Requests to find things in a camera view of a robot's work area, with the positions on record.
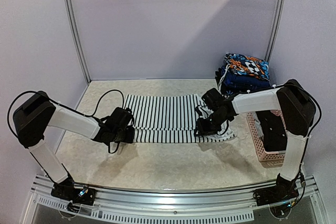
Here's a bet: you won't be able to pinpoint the pink plastic laundry basket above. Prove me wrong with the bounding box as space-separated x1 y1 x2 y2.
247 110 288 165

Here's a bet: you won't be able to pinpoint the blue orange patterned shorts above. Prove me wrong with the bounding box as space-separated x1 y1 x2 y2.
224 53 270 81

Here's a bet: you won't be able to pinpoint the right aluminium corner post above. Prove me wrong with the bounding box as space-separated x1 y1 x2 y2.
265 0 285 62

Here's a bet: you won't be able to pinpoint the black white striped shirt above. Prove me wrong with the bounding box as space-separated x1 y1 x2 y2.
124 94 236 144

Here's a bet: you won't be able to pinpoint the left aluminium corner post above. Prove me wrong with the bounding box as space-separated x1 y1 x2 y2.
64 0 92 84

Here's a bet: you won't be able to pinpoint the dark blue folded garment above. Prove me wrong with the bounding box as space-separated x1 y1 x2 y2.
221 67 270 91

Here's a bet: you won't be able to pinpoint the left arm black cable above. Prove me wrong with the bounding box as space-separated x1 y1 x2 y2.
7 89 124 154

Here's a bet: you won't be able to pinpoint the aluminium front rail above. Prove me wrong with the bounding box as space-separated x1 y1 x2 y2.
21 175 328 223

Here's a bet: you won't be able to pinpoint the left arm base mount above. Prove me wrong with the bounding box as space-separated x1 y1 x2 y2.
51 177 97 206

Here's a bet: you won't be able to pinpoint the grey garment in basket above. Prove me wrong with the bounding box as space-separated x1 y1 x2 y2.
254 119 264 139

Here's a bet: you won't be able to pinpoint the black garment in basket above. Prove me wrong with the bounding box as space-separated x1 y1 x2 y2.
256 111 287 152

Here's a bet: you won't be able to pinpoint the aluminium corner post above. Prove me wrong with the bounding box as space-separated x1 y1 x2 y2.
64 0 92 84
265 0 285 62

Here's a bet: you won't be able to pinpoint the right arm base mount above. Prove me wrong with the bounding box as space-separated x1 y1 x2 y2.
253 171 306 207

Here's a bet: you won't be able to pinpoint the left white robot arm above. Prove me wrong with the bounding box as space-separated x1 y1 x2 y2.
7 91 135 200

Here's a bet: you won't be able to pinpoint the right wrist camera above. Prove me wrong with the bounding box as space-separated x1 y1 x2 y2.
195 105 212 118

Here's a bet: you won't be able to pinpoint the black printed folded garment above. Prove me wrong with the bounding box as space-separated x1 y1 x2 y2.
215 68 247 97

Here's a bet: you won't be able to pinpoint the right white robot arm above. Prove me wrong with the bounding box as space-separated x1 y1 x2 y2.
194 79 316 181

